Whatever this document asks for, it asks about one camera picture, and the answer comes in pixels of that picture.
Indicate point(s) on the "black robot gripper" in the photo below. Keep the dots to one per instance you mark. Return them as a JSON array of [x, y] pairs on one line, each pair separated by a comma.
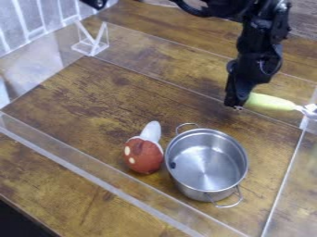
[[251, 69]]

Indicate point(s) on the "green handled metal spoon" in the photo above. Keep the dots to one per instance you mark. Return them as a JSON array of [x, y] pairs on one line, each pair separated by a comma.
[[276, 103]]

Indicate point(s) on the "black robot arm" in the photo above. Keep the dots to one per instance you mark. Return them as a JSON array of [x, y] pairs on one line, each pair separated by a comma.
[[205, 23]]

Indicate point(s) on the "stainless steel pot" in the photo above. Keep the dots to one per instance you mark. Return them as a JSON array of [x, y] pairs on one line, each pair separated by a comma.
[[208, 164]]

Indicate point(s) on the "brown plush mushroom toy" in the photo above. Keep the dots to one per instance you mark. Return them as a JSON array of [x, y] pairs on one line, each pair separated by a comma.
[[144, 153]]

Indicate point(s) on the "clear acrylic right barrier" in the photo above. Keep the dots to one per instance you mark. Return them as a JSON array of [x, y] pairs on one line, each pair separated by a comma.
[[293, 216]]

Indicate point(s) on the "clear acrylic barrier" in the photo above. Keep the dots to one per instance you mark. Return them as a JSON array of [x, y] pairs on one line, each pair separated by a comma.
[[140, 194], [293, 216]]

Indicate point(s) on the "clear acrylic front barrier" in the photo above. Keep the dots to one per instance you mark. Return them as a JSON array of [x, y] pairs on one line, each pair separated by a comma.
[[140, 194]]

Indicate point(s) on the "clear acrylic corner bracket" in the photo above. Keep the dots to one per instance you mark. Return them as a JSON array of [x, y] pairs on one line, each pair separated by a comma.
[[89, 45]]

